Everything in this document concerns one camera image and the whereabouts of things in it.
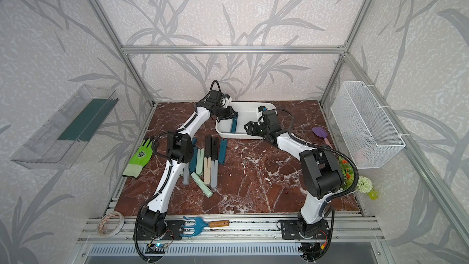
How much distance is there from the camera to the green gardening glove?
915 millimetres

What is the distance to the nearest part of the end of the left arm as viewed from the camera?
87cm

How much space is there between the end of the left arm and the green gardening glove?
0.40 metres
